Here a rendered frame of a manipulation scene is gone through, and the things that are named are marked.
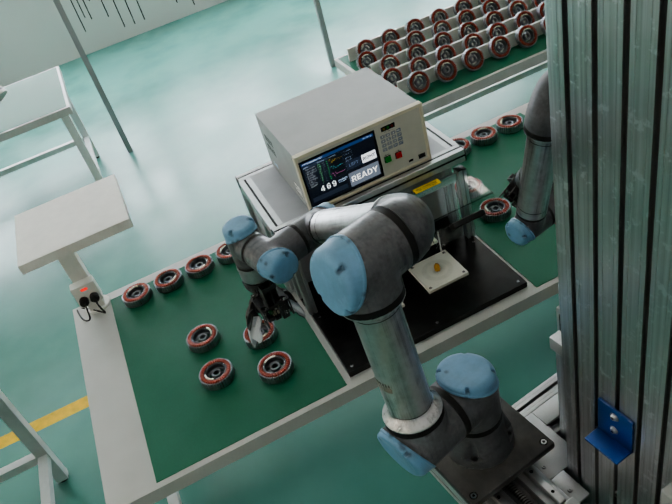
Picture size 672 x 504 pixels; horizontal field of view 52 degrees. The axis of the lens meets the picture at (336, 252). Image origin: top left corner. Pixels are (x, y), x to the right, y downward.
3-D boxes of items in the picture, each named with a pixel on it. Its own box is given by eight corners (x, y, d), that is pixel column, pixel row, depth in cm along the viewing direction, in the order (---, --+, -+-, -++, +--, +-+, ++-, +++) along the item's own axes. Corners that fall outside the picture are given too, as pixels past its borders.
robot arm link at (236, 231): (232, 239, 143) (212, 226, 149) (249, 278, 150) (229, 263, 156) (262, 220, 146) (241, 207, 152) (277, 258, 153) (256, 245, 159)
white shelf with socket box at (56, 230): (182, 317, 248) (129, 218, 221) (84, 363, 242) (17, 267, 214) (162, 267, 275) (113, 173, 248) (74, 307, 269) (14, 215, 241)
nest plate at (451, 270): (469, 274, 227) (468, 271, 226) (429, 294, 224) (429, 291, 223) (445, 251, 238) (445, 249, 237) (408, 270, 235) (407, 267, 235)
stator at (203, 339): (197, 359, 229) (193, 352, 227) (184, 342, 237) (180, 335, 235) (226, 341, 233) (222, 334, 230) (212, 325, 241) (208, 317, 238)
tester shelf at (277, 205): (466, 160, 224) (465, 148, 222) (279, 247, 212) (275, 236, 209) (403, 114, 258) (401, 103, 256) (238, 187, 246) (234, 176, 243)
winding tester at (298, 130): (431, 158, 222) (421, 102, 209) (311, 214, 214) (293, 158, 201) (378, 116, 252) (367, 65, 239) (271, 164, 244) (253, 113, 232)
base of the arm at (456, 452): (529, 441, 144) (526, 412, 138) (474, 483, 140) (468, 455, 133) (481, 398, 155) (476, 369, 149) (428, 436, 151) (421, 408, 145)
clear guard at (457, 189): (505, 216, 208) (503, 200, 204) (437, 249, 204) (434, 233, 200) (449, 172, 233) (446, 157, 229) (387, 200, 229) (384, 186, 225)
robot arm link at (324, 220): (444, 168, 110) (314, 193, 154) (396, 203, 106) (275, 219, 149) (476, 229, 113) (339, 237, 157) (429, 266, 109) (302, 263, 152)
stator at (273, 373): (300, 371, 214) (297, 363, 212) (270, 391, 210) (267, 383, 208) (283, 352, 222) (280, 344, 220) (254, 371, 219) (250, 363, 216)
